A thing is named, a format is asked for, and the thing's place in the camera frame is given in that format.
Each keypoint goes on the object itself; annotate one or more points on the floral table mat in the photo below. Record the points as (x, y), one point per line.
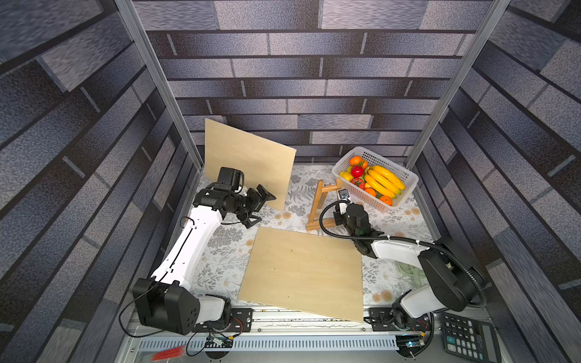
(223, 263)

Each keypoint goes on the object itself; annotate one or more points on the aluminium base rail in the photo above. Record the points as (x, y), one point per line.
(281, 330)

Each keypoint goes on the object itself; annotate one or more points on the yellow lemon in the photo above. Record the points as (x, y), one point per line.
(347, 176)

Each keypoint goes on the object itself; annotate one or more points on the black calculator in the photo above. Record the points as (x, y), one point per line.
(471, 339)

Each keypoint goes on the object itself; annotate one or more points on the red strawberry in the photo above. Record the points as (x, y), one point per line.
(359, 182)

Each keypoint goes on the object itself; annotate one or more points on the orange fruit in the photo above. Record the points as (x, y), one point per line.
(359, 161)
(382, 198)

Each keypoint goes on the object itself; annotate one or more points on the orange fruit bottom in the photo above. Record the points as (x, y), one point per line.
(382, 198)

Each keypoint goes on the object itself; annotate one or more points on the aluminium frame post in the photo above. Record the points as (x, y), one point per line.
(133, 24)
(492, 18)

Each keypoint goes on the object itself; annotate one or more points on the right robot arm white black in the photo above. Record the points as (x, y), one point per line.
(454, 282)

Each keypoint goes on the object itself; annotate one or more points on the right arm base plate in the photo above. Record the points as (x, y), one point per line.
(381, 319)

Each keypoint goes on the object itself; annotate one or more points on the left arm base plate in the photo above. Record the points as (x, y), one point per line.
(240, 322)

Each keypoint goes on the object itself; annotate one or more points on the yellow banana bunch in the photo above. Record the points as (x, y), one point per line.
(384, 181)

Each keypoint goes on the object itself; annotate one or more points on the orange fruit top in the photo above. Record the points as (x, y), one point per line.
(359, 161)

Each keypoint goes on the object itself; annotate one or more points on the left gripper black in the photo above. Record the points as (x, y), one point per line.
(259, 202)

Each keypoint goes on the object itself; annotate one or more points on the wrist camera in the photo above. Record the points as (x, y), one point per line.
(344, 196)
(233, 182)

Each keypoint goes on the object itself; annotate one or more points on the left aluminium frame post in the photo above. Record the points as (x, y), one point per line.
(133, 24)

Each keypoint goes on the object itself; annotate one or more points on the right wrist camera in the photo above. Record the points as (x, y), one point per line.
(344, 196)

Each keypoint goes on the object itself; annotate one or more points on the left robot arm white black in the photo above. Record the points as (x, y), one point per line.
(164, 301)

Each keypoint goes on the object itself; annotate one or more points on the right aluminium frame post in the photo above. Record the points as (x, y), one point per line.
(492, 18)

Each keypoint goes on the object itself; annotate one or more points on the red object on floor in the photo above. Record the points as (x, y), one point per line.
(169, 354)

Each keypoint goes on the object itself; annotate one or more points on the white plastic basket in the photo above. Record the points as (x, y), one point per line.
(408, 178)

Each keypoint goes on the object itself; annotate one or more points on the red apple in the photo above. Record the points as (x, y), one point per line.
(357, 171)

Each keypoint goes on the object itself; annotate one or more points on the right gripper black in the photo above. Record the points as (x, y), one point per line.
(340, 217)

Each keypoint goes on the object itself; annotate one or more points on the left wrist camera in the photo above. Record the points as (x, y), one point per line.
(233, 182)

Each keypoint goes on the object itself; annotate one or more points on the plywood board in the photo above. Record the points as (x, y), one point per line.
(305, 272)
(263, 162)

